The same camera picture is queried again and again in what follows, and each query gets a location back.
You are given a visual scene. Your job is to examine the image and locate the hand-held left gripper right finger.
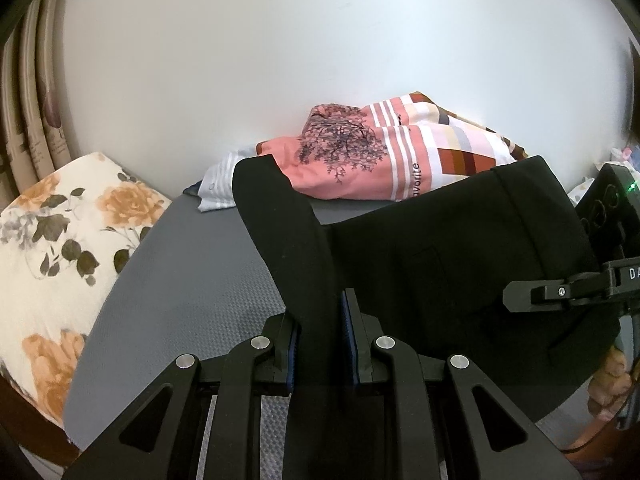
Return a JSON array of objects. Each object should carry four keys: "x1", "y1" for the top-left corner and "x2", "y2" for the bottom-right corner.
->
[{"x1": 340, "y1": 288, "x2": 583, "y2": 480}]

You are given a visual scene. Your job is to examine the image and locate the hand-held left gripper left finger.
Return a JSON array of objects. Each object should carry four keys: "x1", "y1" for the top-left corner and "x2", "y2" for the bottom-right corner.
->
[{"x1": 62, "y1": 312, "x2": 302, "y2": 480}]

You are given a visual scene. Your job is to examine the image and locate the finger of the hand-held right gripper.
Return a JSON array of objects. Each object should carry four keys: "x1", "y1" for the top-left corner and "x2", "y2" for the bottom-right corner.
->
[{"x1": 502, "y1": 269, "x2": 613, "y2": 313}]

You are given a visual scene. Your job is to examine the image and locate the black pants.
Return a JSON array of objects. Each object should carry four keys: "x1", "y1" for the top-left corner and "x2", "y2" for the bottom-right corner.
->
[{"x1": 232, "y1": 155, "x2": 623, "y2": 428}]

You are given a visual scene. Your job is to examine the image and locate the person's right forearm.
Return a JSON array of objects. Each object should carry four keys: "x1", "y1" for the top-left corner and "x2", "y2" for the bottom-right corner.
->
[{"x1": 562, "y1": 412, "x2": 632, "y2": 475}]

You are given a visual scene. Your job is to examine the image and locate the person's right hand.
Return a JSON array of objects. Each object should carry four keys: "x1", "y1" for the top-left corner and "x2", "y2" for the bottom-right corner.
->
[{"x1": 587, "y1": 344, "x2": 634, "y2": 422}]

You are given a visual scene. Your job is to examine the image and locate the light patterned cloth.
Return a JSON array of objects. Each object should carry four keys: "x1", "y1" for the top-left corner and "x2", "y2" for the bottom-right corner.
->
[{"x1": 570, "y1": 142, "x2": 640, "y2": 202}]

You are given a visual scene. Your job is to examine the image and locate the white grey striped cloth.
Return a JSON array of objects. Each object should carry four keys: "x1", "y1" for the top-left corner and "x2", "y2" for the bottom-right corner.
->
[{"x1": 182, "y1": 144, "x2": 262, "y2": 212}]

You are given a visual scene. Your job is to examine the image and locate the pink checked blanket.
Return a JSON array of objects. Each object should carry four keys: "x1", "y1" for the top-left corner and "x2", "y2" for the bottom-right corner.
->
[{"x1": 256, "y1": 92, "x2": 530, "y2": 202}]

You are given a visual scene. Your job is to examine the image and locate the floral pillow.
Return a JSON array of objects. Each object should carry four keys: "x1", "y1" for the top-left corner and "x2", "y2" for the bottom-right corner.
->
[{"x1": 0, "y1": 152, "x2": 173, "y2": 445}]

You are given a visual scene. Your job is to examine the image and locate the wooden bed frame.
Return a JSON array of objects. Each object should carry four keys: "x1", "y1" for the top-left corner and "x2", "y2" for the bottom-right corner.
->
[{"x1": 0, "y1": 364, "x2": 82, "y2": 467}]

